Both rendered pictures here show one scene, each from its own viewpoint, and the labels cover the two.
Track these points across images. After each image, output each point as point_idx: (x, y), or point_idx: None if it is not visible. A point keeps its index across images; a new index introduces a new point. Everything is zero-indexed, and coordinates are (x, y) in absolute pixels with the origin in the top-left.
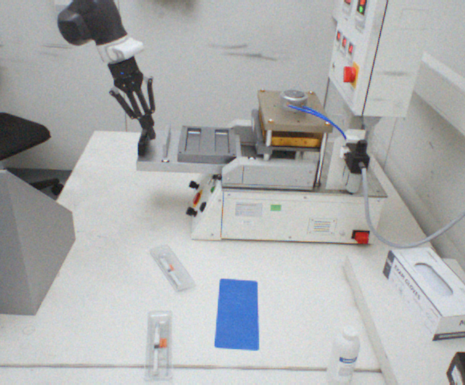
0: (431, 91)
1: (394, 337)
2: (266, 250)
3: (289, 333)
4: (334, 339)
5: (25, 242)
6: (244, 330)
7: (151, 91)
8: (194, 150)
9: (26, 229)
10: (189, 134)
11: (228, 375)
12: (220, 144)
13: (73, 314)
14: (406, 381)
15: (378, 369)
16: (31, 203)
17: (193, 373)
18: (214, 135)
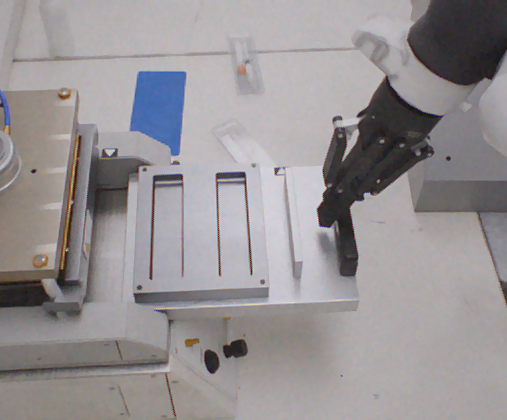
0: None
1: None
2: None
3: (99, 90)
4: (63, 6)
5: (412, 19)
6: (152, 90)
7: (332, 140)
8: (227, 201)
9: (416, 15)
10: (246, 272)
11: (172, 48)
12: (172, 231)
13: (351, 96)
14: (0, 24)
15: (15, 61)
16: (424, 11)
17: (206, 48)
18: (184, 243)
